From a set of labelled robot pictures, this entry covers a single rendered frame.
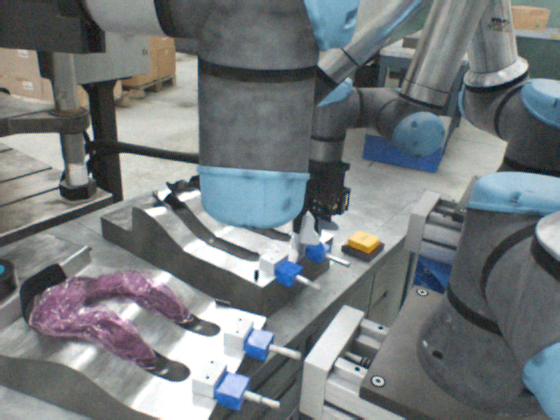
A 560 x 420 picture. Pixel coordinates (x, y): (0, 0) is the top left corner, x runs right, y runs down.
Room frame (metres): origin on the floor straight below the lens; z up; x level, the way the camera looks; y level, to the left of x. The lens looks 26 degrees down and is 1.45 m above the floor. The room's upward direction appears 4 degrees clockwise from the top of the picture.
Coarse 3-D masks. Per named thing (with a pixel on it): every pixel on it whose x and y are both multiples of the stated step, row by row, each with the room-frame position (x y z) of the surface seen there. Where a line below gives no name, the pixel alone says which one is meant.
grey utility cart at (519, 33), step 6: (516, 30) 5.91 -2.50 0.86; (522, 30) 5.90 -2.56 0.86; (528, 30) 5.88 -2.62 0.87; (534, 30) 5.87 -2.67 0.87; (546, 30) 6.28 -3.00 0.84; (552, 30) 6.26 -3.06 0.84; (558, 30) 6.24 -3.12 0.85; (516, 36) 5.95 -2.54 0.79; (522, 36) 5.94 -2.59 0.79; (528, 36) 5.88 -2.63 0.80; (534, 36) 5.86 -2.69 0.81; (540, 36) 5.84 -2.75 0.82; (546, 36) 5.83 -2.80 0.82; (552, 36) 5.81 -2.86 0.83; (558, 36) 5.79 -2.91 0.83
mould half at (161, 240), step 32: (160, 192) 1.20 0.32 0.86; (192, 192) 1.06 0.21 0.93; (128, 224) 1.02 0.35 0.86; (160, 224) 0.93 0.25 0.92; (224, 224) 1.00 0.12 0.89; (288, 224) 1.02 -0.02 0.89; (160, 256) 0.93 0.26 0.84; (192, 256) 0.87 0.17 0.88; (224, 256) 0.87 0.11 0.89; (288, 256) 0.88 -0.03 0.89; (224, 288) 0.82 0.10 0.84; (256, 288) 0.77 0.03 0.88; (288, 288) 0.84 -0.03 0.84
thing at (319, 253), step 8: (304, 248) 0.90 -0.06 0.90; (312, 248) 0.89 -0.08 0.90; (320, 248) 0.90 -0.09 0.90; (328, 248) 0.90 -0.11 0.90; (312, 256) 0.89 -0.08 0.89; (320, 256) 0.88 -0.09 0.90; (328, 256) 0.88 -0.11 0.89; (336, 256) 0.88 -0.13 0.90; (320, 264) 0.88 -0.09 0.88; (344, 264) 0.86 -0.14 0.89
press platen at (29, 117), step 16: (0, 96) 1.38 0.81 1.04; (0, 112) 1.24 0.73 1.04; (16, 112) 1.25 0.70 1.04; (32, 112) 1.26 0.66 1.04; (48, 112) 1.28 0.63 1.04; (64, 112) 1.26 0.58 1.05; (80, 112) 1.29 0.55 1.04; (0, 128) 1.19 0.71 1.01; (16, 128) 1.21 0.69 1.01; (32, 128) 1.22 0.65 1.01; (48, 128) 1.24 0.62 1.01; (64, 128) 1.25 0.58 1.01; (80, 128) 1.27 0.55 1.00
